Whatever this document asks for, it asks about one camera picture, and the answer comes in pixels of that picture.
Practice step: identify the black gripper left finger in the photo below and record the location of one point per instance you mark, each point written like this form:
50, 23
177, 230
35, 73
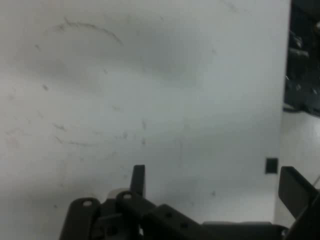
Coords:
130, 220

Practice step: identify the black tape mark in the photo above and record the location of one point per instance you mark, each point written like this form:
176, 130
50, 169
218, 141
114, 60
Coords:
271, 165

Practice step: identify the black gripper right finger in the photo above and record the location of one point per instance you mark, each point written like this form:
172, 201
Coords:
300, 195

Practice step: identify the black object on floor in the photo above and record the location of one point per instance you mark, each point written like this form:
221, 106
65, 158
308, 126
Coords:
305, 62

